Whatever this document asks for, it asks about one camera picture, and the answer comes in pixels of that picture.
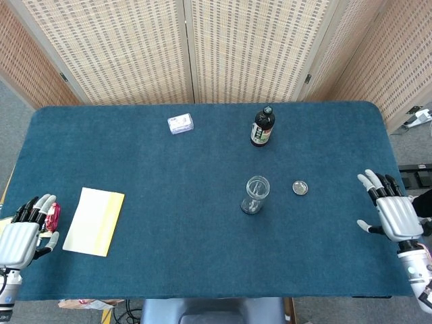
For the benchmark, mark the black screen hinge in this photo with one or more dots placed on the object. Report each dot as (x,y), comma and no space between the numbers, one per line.
(63,77)
(308,79)

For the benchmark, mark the red drink pouch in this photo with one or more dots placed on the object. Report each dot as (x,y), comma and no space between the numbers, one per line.
(54,217)

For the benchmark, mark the brown paper bag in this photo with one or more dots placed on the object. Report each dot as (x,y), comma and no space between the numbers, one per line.
(87,303)

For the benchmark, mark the clear glass jar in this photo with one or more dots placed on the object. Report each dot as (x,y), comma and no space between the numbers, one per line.
(254,195)

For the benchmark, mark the blue table cloth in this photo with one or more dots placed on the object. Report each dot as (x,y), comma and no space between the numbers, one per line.
(175,219)

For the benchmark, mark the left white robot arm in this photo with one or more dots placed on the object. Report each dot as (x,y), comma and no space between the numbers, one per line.
(8,293)

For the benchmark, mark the yellow and white booklet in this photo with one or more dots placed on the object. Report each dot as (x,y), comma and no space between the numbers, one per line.
(92,221)

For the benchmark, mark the black foot pedal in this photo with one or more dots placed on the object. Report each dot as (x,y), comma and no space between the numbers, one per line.
(416,175)

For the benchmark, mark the woven bamboo screen panel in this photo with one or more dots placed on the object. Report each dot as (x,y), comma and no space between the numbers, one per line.
(249,50)
(23,67)
(398,57)
(341,57)
(118,50)

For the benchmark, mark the black fabric item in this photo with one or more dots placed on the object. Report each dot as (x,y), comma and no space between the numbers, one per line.
(424,204)

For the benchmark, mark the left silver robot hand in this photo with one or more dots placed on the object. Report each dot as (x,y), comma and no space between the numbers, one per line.
(18,241)

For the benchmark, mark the small purple plastic box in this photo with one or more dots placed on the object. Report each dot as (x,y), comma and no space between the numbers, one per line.
(181,124)

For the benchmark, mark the white power strip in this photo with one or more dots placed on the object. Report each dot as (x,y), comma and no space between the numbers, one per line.
(420,116)

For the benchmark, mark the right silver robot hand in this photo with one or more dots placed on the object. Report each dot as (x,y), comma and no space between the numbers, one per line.
(400,217)

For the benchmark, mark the blue grey chair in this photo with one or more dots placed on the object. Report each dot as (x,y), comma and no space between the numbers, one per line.
(211,310)

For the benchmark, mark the dark beverage bottle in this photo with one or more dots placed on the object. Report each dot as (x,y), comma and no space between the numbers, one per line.
(261,130)

